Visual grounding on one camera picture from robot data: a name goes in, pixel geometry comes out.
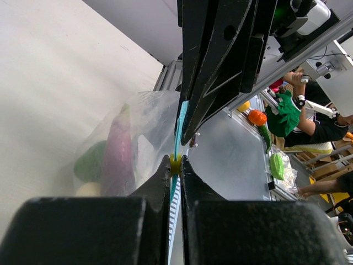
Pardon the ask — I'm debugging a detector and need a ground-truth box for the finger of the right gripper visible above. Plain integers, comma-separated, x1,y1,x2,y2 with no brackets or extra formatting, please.
181,1,277,145
177,1,220,105

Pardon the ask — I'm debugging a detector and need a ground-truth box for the clear zip top bag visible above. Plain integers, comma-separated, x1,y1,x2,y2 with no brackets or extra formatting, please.
72,91,180,195

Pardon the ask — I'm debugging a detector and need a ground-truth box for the green toy vegetable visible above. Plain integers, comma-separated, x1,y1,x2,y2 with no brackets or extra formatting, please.
270,153,285,181

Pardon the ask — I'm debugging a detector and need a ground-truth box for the white egg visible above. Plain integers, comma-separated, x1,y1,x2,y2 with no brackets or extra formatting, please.
75,182,101,197

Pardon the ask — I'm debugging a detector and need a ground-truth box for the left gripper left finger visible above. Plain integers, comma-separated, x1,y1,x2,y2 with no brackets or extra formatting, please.
1,156,171,264

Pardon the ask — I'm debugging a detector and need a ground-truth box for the green cloth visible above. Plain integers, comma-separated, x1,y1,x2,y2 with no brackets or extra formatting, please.
265,91,301,137

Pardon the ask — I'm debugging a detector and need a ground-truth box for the green bell pepper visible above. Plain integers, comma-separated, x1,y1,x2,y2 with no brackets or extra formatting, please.
73,140,106,182

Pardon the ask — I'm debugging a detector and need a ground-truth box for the aluminium mounting rail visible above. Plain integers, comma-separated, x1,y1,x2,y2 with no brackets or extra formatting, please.
157,13,353,116

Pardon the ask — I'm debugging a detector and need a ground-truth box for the purple eggplant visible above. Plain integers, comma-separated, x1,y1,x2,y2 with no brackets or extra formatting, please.
101,104,136,197

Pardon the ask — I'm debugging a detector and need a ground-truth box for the person in black shirt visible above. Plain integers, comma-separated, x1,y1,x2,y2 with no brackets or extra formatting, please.
283,72,352,147

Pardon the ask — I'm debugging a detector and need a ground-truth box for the orange toy pumpkin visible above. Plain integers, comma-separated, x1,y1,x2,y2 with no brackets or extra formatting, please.
248,109,268,126

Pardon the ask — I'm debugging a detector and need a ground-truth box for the slotted white cable duct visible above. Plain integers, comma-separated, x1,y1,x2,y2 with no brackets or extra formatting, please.
168,177,183,264

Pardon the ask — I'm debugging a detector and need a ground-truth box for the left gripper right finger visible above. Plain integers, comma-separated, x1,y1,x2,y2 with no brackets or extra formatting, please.
181,156,346,264

